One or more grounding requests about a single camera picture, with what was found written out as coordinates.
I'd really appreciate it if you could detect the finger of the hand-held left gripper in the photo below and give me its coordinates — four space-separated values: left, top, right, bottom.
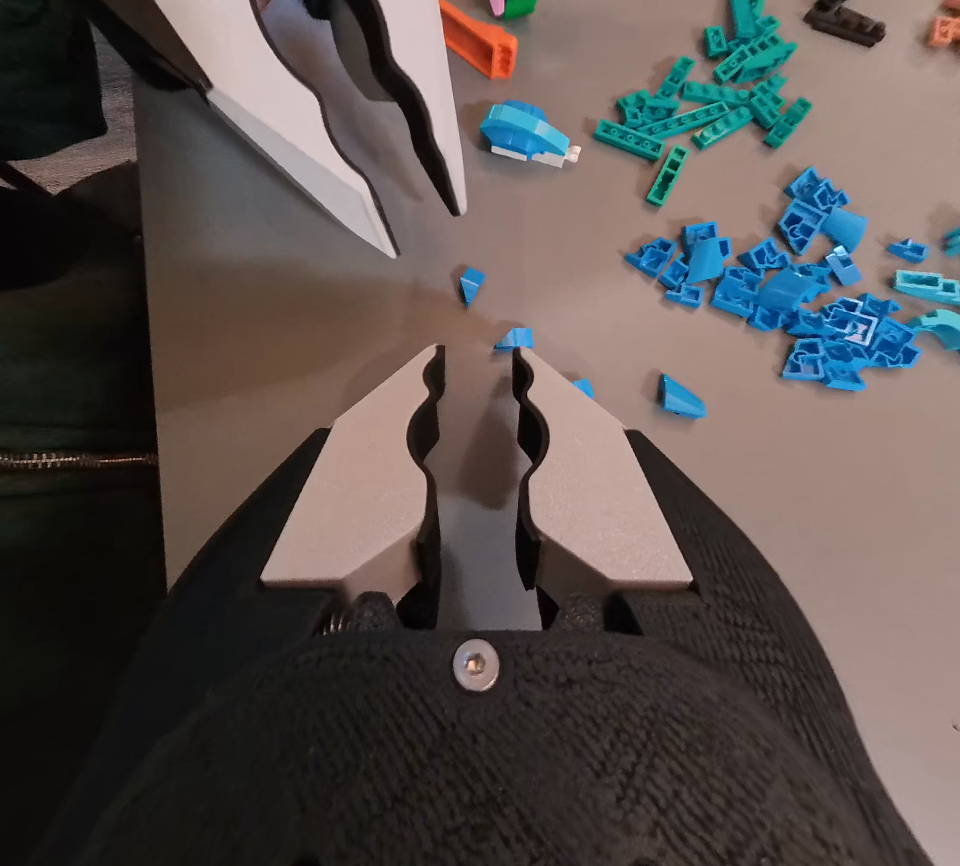
86 0 400 260
300 0 468 218

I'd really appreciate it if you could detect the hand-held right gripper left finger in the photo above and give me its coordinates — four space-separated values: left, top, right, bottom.
260 344 447 631

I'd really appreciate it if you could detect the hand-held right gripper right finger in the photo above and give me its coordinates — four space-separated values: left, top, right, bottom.
511 346 695 631

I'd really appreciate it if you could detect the orange lego brick separator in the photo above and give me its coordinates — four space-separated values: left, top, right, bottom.
438 0 520 80

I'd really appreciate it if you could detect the large loose blue lego slope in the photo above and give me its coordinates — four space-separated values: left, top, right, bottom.
657 373 708 420

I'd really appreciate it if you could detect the blue and white lego assembly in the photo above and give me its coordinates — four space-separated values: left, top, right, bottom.
479 100 583 169

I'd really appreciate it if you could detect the pile of blue lego pieces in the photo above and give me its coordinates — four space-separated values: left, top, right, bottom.
624 165 931 392

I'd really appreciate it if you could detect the pile of teal lego pieces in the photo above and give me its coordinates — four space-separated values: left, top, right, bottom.
594 0 816 208

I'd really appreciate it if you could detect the light turquoise lego arch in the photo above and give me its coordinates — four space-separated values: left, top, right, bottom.
905 308 960 352

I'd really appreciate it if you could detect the light turquoise lego brick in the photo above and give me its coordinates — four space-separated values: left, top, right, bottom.
891 269 960 307

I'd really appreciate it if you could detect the black lego piece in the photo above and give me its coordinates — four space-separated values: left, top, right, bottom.
802 0 887 49

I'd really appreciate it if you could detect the dark green jacket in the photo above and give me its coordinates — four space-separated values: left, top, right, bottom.
0 0 168 866

